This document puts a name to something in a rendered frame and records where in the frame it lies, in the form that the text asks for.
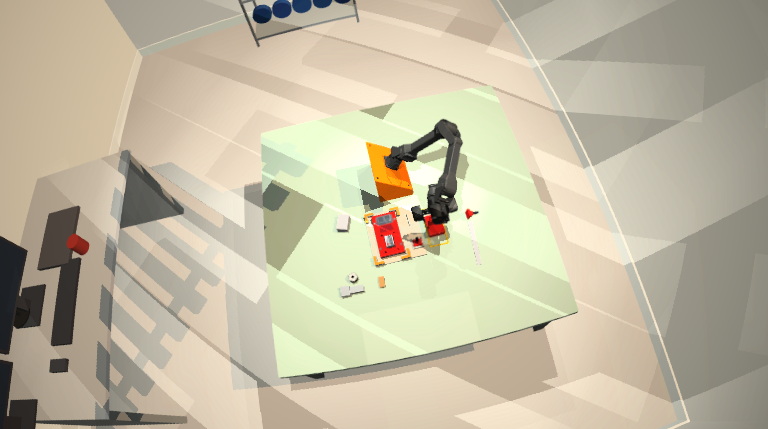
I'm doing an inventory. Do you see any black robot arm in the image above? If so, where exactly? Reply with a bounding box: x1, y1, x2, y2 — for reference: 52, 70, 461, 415
384, 119, 463, 225

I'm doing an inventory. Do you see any small white block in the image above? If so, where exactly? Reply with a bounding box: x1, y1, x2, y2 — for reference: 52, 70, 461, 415
336, 214, 350, 232

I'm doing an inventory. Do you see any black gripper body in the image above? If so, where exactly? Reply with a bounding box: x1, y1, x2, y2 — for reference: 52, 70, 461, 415
411, 197, 458, 222

